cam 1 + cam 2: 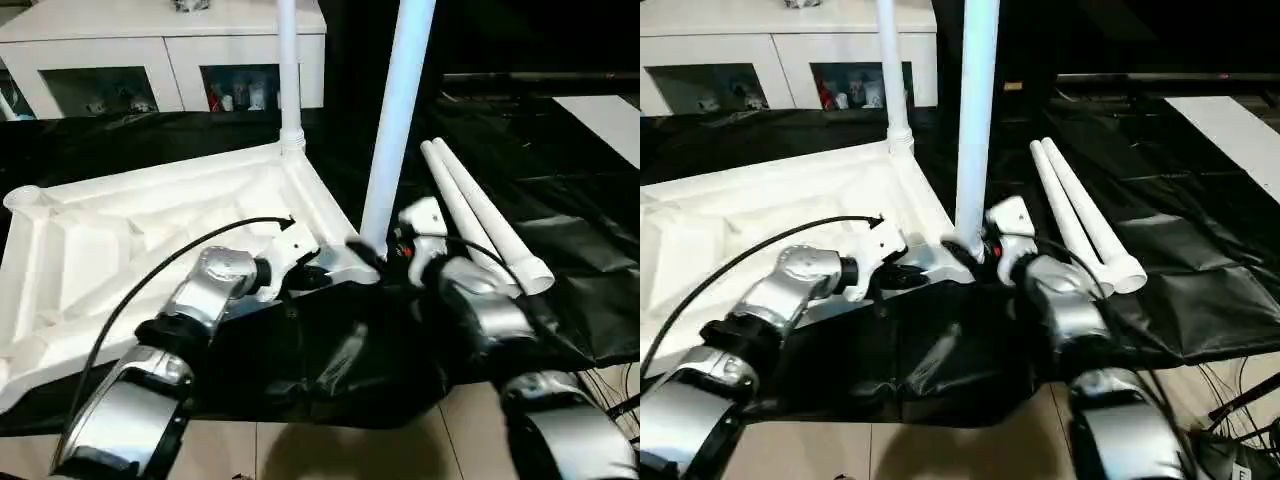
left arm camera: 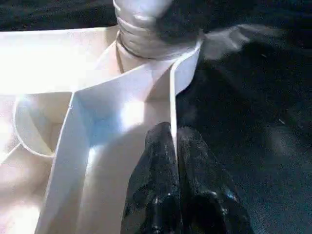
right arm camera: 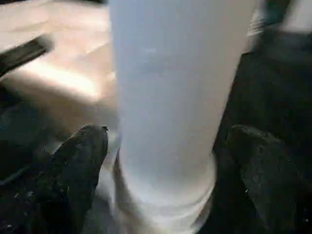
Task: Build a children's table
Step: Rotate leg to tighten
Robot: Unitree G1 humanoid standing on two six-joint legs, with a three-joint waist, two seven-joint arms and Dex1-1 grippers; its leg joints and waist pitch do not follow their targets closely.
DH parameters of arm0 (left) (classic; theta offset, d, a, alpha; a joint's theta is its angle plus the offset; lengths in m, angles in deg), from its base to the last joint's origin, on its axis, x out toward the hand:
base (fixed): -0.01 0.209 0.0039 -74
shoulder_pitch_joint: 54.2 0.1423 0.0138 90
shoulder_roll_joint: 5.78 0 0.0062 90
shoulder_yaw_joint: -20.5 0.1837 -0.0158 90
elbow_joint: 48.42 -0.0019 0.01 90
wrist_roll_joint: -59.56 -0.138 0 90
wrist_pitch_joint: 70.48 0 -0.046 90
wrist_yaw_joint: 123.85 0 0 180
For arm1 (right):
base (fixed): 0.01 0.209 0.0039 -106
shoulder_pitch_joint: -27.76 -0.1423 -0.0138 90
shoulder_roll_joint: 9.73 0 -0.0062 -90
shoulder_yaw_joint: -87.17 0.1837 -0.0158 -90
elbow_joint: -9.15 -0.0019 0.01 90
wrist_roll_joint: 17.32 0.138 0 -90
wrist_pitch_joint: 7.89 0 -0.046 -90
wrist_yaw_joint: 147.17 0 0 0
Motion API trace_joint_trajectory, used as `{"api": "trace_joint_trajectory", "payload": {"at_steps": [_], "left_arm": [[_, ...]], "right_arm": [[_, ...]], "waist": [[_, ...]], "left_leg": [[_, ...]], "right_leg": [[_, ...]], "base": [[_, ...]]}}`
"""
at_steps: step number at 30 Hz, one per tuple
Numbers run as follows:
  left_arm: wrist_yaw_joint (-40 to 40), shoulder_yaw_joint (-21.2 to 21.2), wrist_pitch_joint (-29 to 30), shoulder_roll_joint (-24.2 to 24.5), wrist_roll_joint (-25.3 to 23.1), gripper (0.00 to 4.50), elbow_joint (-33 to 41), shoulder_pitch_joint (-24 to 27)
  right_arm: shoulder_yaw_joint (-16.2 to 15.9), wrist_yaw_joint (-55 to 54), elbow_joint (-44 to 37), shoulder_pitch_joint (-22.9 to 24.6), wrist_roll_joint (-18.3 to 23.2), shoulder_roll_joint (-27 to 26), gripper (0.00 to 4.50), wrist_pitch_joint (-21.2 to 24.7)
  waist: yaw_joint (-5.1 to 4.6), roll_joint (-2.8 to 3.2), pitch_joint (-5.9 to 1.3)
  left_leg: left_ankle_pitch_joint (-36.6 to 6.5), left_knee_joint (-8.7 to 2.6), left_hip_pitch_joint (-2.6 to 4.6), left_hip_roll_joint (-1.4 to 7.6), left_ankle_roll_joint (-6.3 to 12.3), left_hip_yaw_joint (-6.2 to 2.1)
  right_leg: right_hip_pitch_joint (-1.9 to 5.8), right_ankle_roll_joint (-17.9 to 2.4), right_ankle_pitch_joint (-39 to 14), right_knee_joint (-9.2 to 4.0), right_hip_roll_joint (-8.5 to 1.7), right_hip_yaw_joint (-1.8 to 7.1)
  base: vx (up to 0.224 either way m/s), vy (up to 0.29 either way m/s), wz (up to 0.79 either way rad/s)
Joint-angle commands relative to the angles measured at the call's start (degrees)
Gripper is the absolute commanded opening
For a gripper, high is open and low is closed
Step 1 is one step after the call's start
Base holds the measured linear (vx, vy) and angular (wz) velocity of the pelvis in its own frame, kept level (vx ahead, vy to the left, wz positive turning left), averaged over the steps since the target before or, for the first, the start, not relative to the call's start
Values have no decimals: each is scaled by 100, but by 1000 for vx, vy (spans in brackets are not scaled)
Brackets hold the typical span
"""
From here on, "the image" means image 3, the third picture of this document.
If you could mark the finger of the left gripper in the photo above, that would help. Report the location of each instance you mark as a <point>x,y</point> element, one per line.
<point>26,53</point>

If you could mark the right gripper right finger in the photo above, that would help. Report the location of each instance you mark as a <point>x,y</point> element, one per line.
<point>268,175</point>

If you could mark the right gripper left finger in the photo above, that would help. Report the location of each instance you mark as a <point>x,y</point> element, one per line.
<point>73,175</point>

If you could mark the white plastic table top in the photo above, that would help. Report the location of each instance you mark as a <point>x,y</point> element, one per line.
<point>61,24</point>

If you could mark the black mat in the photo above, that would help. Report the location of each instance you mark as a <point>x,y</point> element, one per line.
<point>256,97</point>

